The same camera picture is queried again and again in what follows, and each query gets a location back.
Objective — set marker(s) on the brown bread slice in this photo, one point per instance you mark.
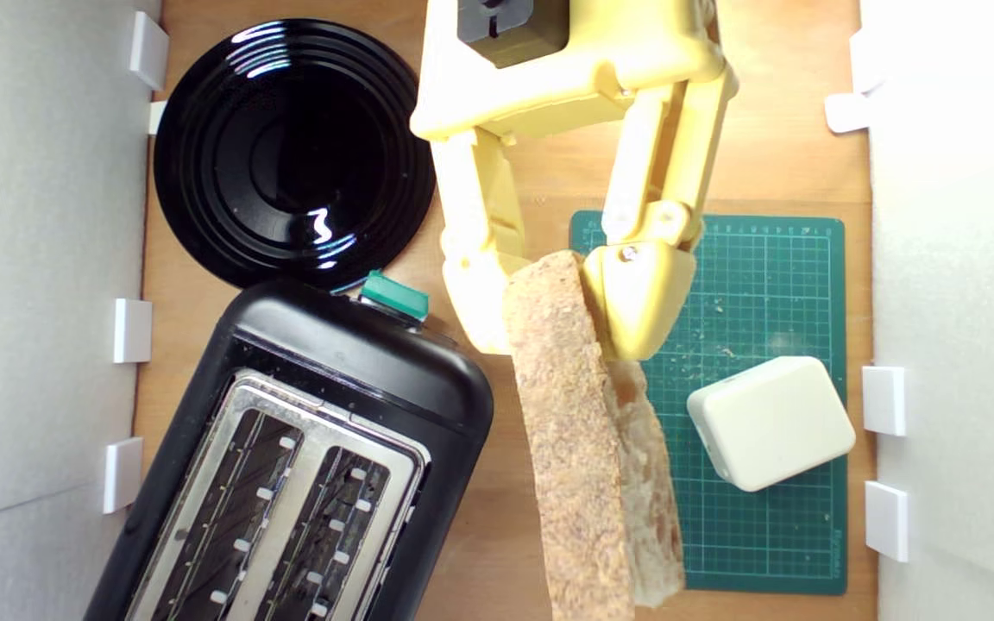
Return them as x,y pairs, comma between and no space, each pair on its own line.
575,448

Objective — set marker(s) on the green toaster lever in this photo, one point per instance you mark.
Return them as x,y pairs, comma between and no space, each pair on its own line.
393,295

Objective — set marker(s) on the black two-slot toaster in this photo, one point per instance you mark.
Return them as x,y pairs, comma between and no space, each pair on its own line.
359,354

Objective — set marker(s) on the green cutting mat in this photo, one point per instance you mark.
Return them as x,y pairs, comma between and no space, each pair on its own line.
764,285

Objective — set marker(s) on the white rounded block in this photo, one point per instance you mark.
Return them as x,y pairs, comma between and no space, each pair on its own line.
773,423

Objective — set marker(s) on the black round plate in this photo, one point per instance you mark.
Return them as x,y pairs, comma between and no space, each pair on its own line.
290,155

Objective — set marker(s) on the small white wall clip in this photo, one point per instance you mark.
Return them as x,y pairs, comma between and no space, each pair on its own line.
122,474
149,50
883,401
846,112
132,330
864,60
886,521
157,117

